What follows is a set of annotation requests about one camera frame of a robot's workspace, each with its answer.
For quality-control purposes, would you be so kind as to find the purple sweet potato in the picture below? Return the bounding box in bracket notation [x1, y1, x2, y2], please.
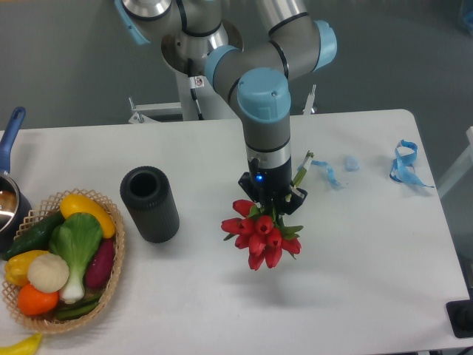
[85, 239, 115, 289]

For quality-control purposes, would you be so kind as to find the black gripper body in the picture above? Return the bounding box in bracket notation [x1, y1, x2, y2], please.
[247, 158, 292, 207]

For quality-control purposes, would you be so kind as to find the white garlic bulb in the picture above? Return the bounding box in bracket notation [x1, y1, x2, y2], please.
[27, 254, 69, 294]

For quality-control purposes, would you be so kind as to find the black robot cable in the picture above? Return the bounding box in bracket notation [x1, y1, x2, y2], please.
[186, 58, 205, 121]

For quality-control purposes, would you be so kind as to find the orange fruit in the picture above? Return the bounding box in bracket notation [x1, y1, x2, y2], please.
[17, 283, 59, 316]

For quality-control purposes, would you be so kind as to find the white furniture at right edge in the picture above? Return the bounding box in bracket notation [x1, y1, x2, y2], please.
[437, 126, 472, 199]

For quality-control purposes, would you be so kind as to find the yellow banana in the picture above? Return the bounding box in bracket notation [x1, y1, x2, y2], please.
[1, 333, 43, 355]

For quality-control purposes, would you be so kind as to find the black device at table edge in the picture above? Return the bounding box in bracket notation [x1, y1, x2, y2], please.
[446, 300, 472, 339]

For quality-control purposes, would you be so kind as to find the green vegetable under bok choy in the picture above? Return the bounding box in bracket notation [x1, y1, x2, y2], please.
[55, 294, 101, 322]

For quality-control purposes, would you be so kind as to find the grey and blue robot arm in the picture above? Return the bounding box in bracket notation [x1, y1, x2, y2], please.
[114, 1, 337, 215]

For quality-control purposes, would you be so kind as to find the yellow bell pepper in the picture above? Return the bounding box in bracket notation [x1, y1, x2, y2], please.
[4, 250, 48, 287]

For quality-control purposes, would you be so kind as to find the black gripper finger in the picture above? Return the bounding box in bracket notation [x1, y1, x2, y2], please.
[238, 172, 259, 203]
[277, 187, 307, 215]

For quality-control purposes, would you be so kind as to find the red tulip bouquet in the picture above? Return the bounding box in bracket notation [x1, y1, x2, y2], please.
[221, 200, 303, 271]

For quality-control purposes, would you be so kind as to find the small blue ribbon strip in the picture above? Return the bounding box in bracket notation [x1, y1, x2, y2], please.
[311, 160, 342, 189]

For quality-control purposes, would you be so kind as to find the woven wicker basket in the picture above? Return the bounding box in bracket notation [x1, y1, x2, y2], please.
[1, 189, 125, 334]

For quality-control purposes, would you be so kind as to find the dark grey ribbed vase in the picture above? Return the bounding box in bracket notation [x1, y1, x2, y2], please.
[120, 166, 180, 243]

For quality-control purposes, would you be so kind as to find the large blue ribbon tangle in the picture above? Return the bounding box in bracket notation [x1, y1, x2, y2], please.
[389, 140, 435, 188]

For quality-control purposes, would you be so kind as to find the dark green cucumber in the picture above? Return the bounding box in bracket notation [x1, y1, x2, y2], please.
[2, 212, 64, 260]

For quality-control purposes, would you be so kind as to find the green bok choy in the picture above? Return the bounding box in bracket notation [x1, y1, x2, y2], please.
[49, 212, 103, 304]

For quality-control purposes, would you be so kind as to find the blue handled saucepan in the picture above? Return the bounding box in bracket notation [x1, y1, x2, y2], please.
[1, 106, 31, 252]

